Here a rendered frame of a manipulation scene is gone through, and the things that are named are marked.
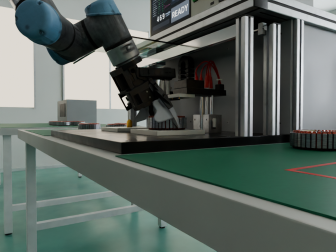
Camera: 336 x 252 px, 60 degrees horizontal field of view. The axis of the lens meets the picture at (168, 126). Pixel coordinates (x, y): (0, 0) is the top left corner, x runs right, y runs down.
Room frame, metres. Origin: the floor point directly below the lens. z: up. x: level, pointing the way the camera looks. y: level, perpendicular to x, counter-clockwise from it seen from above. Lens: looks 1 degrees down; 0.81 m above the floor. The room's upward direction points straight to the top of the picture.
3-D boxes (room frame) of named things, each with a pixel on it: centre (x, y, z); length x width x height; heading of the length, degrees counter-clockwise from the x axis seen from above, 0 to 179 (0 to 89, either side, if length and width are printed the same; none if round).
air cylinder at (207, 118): (0.88, -0.12, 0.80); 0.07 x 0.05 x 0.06; 32
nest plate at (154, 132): (0.80, 0.00, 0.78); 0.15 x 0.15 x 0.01; 32
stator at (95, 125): (1.50, 0.40, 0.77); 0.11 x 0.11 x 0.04
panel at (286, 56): (1.04, -0.15, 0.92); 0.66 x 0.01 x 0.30; 32
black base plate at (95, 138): (0.91, 0.06, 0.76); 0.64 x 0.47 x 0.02; 32
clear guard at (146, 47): (1.02, 0.14, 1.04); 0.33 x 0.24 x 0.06; 122
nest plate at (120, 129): (1.01, 0.13, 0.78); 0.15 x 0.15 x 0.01; 32
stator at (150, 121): (0.80, 0.00, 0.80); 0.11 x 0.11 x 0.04
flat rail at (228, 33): (0.96, -0.02, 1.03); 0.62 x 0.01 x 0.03; 32
